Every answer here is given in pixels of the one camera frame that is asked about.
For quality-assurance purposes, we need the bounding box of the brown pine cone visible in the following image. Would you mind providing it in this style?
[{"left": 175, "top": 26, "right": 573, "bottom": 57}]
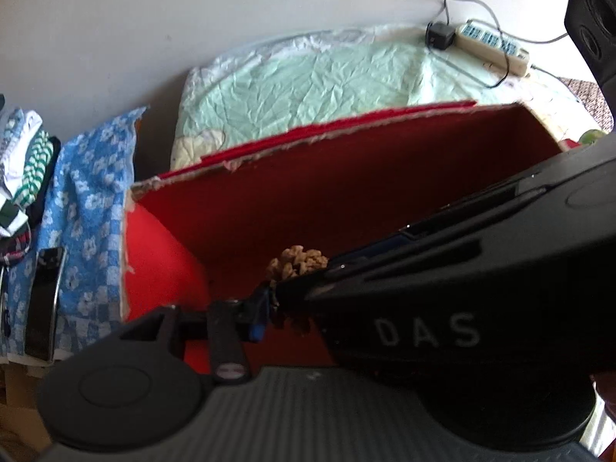
[{"left": 267, "top": 245, "right": 329, "bottom": 287}]

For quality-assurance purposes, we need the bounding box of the large red cardboard box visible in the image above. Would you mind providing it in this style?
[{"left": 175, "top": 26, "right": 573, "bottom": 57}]
[{"left": 120, "top": 99, "right": 564, "bottom": 377}]

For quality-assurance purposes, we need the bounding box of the green plush toy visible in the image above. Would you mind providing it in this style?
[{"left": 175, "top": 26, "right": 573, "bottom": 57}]
[{"left": 578, "top": 129, "right": 607, "bottom": 145}]

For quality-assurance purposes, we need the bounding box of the blue floral cloth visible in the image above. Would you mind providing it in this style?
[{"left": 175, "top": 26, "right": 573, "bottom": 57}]
[{"left": 1, "top": 107, "right": 146, "bottom": 363}]

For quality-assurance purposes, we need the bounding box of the white power strip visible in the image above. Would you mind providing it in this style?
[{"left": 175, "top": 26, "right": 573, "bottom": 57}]
[{"left": 454, "top": 22, "right": 531, "bottom": 77}]

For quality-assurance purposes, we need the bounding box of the pile of folded clothes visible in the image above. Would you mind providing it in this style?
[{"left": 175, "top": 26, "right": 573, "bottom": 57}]
[{"left": 1, "top": 105, "right": 60, "bottom": 268}]

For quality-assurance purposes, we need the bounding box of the black power adapter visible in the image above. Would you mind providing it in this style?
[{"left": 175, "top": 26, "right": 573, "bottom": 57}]
[{"left": 425, "top": 22, "right": 455, "bottom": 50}]

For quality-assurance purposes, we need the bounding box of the grey power cable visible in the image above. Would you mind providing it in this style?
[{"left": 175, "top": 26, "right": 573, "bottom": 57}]
[{"left": 439, "top": 0, "right": 584, "bottom": 90}]

